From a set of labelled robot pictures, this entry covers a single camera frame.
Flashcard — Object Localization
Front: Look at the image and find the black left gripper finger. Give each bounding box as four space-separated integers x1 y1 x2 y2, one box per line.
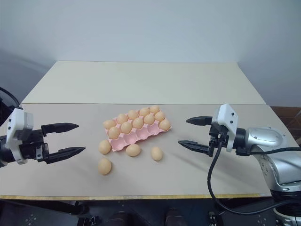
45 146 86 165
41 122 79 138

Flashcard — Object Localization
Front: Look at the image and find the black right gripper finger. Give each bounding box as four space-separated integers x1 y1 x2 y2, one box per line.
185 115 214 127
177 139 210 155

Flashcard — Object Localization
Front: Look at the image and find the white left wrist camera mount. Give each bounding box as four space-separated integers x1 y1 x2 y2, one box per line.
6 108 34 164

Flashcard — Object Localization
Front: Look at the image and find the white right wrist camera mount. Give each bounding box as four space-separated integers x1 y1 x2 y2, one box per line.
210 103 238 153

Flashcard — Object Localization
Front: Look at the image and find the pink egg tray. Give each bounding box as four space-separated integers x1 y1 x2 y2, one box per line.
103 107 174 152

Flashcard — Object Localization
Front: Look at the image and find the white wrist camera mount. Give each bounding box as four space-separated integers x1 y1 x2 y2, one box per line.
210 103 238 153
6 108 34 164

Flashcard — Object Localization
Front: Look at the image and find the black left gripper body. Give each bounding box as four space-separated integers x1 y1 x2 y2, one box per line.
19 128 50 163

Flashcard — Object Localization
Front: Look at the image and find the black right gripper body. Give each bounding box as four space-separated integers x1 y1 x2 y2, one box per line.
207 124 230 157

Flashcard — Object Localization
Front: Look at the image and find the silver robot body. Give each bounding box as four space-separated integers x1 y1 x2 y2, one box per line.
274 206 301 226

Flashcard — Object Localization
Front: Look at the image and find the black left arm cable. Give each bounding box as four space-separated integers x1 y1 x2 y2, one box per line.
0 86 21 109

